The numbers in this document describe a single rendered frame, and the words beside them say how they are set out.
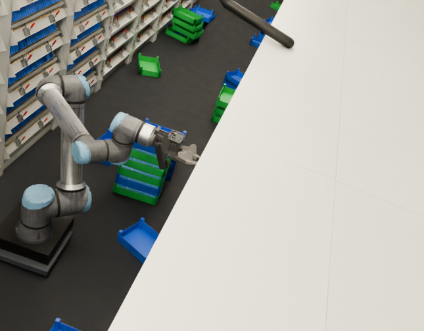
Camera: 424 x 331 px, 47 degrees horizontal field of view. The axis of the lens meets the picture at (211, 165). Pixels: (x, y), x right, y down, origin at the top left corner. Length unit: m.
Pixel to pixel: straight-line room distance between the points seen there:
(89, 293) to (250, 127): 2.01
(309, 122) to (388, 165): 0.15
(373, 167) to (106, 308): 2.01
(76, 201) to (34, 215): 0.22
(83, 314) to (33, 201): 0.62
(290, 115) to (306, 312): 0.43
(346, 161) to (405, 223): 0.14
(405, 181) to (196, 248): 0.43
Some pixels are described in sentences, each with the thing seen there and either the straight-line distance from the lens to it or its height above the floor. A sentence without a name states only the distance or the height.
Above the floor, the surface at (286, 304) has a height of 1.75.
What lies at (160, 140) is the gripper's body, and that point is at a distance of 1.92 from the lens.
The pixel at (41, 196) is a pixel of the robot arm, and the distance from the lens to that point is 2.56.
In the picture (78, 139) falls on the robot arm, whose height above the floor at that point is 0.97.
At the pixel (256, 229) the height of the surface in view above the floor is 1.75.
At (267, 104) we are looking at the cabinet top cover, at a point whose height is 1.75.
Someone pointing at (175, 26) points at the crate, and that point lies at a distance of 5.70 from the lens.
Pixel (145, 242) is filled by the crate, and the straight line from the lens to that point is 2.98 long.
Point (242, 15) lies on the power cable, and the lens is 1.17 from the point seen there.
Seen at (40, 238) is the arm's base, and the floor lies 0.16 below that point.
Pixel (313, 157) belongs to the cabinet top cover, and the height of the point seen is 1.75.
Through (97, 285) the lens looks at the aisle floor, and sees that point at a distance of 2.73.
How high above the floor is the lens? 2.14
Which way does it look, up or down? 35 degrees down
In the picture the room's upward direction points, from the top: 20 degrees clockwise
